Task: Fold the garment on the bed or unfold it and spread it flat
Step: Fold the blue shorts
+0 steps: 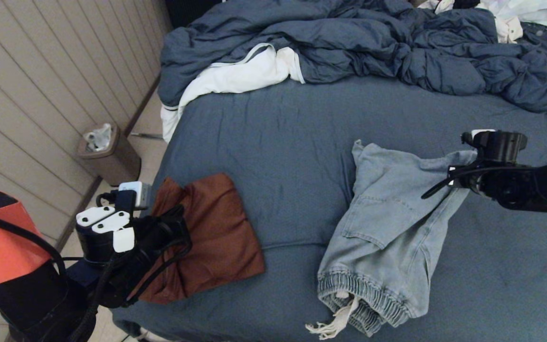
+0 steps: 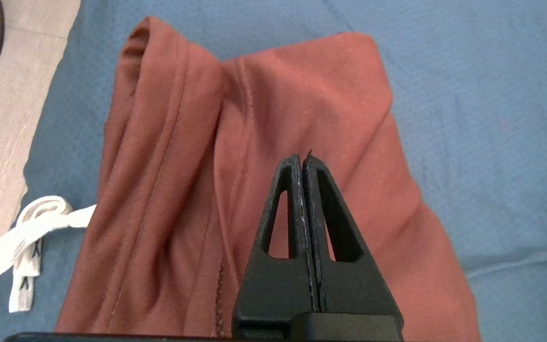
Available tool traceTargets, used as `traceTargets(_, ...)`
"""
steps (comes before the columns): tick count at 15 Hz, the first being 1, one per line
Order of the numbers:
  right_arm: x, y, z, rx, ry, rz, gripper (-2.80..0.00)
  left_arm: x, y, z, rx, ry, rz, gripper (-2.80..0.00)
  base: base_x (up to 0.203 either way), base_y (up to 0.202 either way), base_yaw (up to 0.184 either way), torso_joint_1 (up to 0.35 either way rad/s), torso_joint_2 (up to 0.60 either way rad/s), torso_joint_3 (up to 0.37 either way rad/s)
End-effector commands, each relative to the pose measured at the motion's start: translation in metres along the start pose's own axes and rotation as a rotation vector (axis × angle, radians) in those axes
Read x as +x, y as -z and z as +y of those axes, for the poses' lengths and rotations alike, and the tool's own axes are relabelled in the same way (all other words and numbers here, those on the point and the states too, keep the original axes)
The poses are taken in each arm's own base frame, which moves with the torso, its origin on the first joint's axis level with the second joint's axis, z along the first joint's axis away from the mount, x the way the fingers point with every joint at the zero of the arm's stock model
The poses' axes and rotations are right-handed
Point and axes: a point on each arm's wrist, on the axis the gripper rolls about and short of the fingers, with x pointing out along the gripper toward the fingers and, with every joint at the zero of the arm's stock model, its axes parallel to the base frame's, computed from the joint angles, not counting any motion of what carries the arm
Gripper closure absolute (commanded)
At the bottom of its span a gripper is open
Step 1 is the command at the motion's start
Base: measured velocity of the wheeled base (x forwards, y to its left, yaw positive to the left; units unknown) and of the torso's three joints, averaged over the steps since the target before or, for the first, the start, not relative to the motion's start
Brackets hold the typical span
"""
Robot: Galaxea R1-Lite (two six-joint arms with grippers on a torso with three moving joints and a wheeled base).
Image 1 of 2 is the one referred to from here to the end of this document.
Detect light blue denim shorts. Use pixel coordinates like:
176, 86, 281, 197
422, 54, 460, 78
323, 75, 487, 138
306, 139, 478, 340

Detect brown shorts with white print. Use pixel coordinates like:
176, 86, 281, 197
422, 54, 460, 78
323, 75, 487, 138
133, 172, 265, 304

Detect white clothes pile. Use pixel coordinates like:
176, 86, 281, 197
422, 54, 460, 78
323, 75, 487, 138
416, 0, 547, 44

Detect brown trash bin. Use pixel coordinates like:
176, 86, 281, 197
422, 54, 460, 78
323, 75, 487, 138
76, 123, 142, 187

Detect clear plastic bag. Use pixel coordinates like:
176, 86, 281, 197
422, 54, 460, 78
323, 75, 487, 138
84, 123, 113, 152

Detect bed with blue sheet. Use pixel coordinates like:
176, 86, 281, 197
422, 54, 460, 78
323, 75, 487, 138
110, 76, 547, 342

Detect crumpled blue duvet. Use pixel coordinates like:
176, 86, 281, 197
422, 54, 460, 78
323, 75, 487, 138
157, 0, 547, 114

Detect black furniture panel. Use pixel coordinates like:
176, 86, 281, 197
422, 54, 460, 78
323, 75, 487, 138
164, 0, 226, 30

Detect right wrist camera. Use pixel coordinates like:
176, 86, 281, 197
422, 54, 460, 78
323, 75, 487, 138
461, 129, 528, 164

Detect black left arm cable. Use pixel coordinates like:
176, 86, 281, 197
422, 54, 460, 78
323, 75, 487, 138
0, 211, 193, 342

